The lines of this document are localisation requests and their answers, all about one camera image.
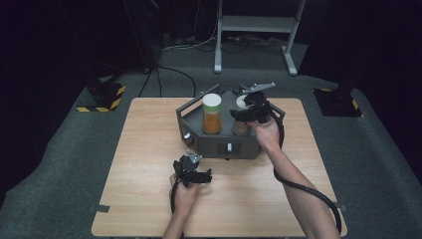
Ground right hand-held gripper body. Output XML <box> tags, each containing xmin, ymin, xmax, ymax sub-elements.
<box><xmin>241</xmin><ymin>82</ymin><xmax>277</xmax><ymax>124</ymax></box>

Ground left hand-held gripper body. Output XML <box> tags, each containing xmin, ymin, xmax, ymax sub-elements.
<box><xmin>172</xmin><ymin>148</ymin><xmax>204</xmax><ymax>187</ymax></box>

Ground brown jar with white lid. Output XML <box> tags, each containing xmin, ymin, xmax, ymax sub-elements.
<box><xmin>232</xmin><ymin>95</ymin><xmax>253</xmax><ymax>136</ymax></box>

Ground gray hexagonal rack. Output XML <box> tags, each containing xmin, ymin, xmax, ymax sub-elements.
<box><xmin>175</xmin><ymin>83</ymin><xmax>287</xmax><ymax>160</ymax></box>

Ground person's left hand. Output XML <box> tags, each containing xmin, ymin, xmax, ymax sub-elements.
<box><xmin>169</xmin><ymin>172</ymin><xmax>202</xmax><ymax>217</ymax></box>

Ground person's right hand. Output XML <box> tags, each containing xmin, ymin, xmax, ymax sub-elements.
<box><xmin>246</xmin><ymin>116</ymin><xmax>284</xmax><ymax>154</ymax></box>

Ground orange jar with white lid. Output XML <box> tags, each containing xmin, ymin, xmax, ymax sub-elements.
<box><xmin>201</xmin><ymin>93</ymin><xmax>223</xmax><ymax>135</ymax></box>

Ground gray metal stand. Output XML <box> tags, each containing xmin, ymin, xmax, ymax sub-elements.
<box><xmin>213</xmin><ymin>0</ymin><xmax>308</xmax><ymax>77</ymax></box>

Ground black base with striped edge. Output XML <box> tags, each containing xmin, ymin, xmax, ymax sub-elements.
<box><xmin>313</xmin><ymin>87</ymin><xmax>363</xmax><ymax>119</ymax></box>
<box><xmin>76</xmin><ymin>79</ymin><xmax>127</xmax><ymax>114</ymax></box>

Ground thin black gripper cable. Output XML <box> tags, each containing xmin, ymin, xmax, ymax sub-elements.
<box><xmin>169</xmin><ymin>178</ymin><xmax>182</xmax><ymax>214</ymax></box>

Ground black corrugated cable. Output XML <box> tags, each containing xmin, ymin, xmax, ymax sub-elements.
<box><xmin>265</xmin><ymin>104</ymin><xmax>343</xmax><ymax>235</ymax></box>

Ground black floor cable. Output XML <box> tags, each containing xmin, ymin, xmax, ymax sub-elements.
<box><xmin>138</xmin><ymin>64</ymin><xmax>197</xmax><ymax>99</ymax></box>

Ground white floor cable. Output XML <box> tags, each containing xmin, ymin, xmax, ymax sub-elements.
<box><xmin>160</xmin><ymin>18</ymin><xmax>219</xmax><ymax>53</ymax></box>

